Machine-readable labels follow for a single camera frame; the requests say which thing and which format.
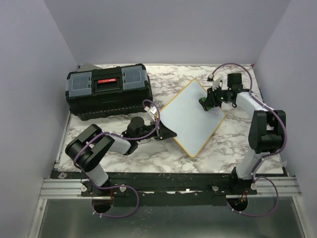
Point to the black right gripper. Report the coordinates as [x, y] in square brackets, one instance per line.
[211, 100]

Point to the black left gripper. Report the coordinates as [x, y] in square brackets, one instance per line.
[162, 132]

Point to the green whiteboard eraser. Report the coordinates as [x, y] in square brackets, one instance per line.
[204, 104]

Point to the yellow framed whiteboard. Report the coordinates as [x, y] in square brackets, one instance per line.
[185, 116]

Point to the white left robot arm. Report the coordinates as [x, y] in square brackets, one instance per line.
[89, 147]

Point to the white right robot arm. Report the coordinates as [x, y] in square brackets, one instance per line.
[268, 126]

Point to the black plastic toolbox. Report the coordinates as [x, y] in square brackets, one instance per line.
[100, 93]

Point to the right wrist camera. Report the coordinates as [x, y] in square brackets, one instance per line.
[216, 82]

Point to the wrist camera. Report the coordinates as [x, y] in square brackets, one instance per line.
[216, 82]
[151, 113]

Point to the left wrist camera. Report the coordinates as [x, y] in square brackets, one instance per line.
[151, 113]

